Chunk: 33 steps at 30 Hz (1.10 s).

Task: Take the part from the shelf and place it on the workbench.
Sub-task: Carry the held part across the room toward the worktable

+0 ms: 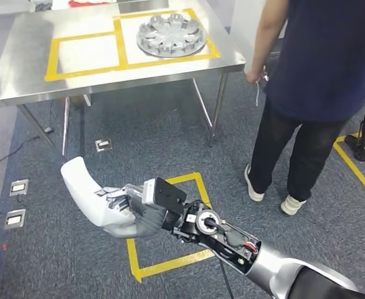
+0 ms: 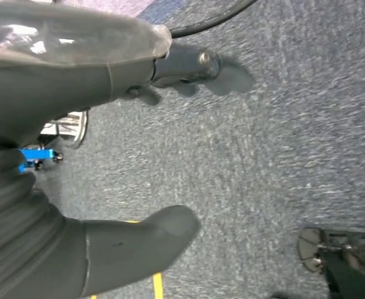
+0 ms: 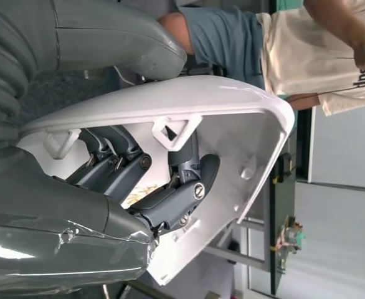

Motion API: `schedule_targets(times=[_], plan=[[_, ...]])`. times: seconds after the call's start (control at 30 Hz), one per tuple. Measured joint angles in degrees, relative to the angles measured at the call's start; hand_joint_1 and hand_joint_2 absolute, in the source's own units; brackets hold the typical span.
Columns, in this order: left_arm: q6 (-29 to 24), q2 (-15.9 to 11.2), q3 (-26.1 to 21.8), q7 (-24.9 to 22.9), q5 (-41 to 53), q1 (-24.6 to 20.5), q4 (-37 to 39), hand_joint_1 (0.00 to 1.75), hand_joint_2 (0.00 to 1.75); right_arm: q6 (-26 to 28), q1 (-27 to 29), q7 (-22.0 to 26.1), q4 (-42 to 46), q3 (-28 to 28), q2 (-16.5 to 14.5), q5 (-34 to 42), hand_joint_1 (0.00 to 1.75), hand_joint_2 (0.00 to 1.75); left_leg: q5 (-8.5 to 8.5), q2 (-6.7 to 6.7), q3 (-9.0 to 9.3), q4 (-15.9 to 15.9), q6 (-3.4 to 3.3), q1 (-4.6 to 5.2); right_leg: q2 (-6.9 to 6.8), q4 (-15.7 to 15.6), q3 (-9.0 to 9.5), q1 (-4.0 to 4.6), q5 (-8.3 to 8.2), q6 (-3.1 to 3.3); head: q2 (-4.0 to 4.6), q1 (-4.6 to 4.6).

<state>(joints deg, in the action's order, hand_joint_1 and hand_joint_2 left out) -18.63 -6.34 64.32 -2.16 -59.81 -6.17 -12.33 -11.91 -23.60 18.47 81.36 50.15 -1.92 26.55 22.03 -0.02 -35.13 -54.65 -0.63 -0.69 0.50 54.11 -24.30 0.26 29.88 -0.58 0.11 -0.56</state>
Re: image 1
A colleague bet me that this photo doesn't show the grey wheel hubcap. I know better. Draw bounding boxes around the grey wheel hubcap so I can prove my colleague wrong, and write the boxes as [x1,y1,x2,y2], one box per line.
[136,13,207,59]

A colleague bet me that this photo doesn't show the yellow table tape frame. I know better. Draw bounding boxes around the yellow table tape frame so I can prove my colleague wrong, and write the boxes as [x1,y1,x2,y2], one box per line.
[113,8,222,70]
[45,31,128,82]

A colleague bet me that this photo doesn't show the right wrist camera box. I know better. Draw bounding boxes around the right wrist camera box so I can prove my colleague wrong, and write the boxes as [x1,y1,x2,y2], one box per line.
[141,177,187,216]

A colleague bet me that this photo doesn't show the stainless steel workbench table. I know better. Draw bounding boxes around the stainless steel workbench table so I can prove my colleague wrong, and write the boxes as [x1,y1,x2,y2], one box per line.
[0,0,246,159]

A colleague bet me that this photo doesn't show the metal floor socket plate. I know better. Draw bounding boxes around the metal floor socket plate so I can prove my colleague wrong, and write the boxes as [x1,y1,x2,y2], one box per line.
[4,209,27,230]
[95,138,113,153]
[9,179,30,197]

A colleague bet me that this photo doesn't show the black cable with adapter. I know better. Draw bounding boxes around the black cable with adapter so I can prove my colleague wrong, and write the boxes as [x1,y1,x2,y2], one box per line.
[0,126,54,172]

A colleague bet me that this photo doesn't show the black hanging arm cable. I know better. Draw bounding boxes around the black hanging arm cable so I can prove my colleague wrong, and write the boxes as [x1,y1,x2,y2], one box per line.
[218,260,235,299]

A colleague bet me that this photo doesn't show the yellow floor tape square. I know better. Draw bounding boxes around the yellow floor tape square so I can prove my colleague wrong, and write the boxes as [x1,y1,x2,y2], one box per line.
[333,126,365,203]
[126,172,216,284]

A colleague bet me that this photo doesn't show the small remote with white strap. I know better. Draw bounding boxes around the small remote with white strap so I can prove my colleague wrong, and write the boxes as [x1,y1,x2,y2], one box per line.
[255,70,270,107]

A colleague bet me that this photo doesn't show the white curved plastic part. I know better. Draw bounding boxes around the white curved plastic part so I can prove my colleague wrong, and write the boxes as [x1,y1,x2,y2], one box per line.
[61,156,137,228]

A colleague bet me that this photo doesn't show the person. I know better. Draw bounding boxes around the person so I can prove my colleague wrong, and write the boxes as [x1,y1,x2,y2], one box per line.
[244,0,365,217]

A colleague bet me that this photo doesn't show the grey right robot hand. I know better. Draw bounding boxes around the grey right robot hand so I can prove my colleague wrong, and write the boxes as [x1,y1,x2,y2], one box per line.
[95,184,150,239]

